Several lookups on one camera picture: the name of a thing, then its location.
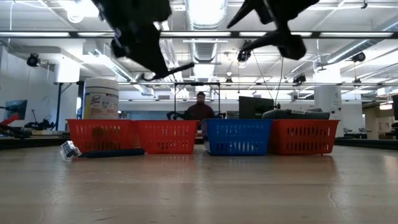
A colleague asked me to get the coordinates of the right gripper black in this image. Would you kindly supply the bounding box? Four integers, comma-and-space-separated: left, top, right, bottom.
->
226, 0, 320, 52

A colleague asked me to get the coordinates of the blue plastic slotted basket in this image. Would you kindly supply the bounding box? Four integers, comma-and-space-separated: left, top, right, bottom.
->
200, 118, 274, 157

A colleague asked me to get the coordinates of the black table edge rail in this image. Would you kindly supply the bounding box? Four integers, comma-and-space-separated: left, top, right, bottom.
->
0, 136, 73, 151
335, 138, 398, 151

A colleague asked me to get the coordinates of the black monitor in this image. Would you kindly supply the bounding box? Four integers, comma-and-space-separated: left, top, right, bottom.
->
238, 96, 277, 120

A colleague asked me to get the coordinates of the blue-grey tilted monitor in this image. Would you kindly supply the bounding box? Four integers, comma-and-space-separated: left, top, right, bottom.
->
4, 99, 29, 121

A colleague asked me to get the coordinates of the white wipes canister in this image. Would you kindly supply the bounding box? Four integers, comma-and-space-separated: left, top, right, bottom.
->
83, 77, 120, 121

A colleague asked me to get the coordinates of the black overhead frame beam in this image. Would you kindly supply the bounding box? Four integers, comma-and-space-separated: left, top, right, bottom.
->
0, 30, 398, 40

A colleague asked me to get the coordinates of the white round column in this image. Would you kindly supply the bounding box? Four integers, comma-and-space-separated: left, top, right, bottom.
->
313, 85, 343, 138

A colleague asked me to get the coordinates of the red plastic slotted basket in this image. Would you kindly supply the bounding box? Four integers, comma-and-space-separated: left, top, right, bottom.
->
134, 119, 200, 155
66, 119, 139, 153
269, 119, 341, 156

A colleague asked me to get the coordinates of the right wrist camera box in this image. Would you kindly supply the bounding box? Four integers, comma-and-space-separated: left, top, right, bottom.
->
278, 33, 308, 61

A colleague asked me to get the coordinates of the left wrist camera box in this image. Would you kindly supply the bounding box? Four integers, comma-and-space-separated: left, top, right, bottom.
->
109, 27, 133, 59

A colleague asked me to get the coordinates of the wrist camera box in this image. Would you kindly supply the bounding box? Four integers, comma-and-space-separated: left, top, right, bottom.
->
278, 33, 308, 61
109, 27, 133, 59

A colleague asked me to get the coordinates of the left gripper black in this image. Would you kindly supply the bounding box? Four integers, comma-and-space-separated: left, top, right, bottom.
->
91, 0, 173, 79

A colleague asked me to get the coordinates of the black frame post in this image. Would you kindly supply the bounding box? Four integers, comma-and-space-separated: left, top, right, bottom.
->
53, 82, 85, 131

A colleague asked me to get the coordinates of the person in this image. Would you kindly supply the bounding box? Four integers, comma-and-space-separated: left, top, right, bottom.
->
186, 91, 216, 122

